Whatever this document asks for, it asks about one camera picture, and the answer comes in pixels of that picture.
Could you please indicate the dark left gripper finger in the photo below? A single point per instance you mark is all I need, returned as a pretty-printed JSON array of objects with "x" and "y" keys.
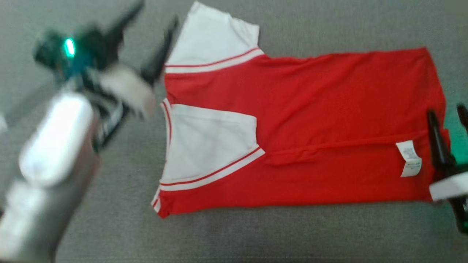
[
  {"x": 124, "y": 23},
  {"x": 159, "y": 58}
]

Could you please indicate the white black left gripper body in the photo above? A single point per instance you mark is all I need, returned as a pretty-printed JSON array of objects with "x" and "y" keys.
[{"x": 124, "y": 87}]

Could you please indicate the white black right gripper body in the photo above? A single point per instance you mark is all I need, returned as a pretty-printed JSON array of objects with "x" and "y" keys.
[{"x": 453, "y": 186}]

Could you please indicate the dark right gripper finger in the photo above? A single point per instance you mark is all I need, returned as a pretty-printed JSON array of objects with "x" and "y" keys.
[
  {"x": 440, "y": 146},
  {"x": 463, "y": 117}
]

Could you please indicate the red shirt white sleeves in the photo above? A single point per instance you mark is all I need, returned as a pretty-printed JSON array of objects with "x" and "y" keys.
[{"x": 329, "y": 109}]

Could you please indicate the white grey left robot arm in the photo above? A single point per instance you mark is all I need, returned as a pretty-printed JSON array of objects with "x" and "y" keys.
[{"x": 55, "y": 146}]

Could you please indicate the large grey sofa seat cushion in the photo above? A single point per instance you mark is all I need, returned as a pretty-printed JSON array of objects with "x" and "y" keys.
[{"x": 256, "y": 237}]

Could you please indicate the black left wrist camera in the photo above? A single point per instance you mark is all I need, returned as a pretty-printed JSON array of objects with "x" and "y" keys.
[{"x": 55, "y": 51}]

